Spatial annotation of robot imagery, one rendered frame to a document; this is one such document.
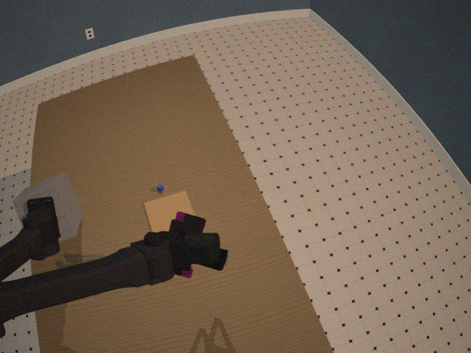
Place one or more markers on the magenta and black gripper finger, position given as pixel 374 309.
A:
pixel 180 216
pixel 187 274

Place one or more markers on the orange mat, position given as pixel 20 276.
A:
pixel 161 211

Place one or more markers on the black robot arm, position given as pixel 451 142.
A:
pixel 125 268

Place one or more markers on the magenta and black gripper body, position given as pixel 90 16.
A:
pixel 188 226

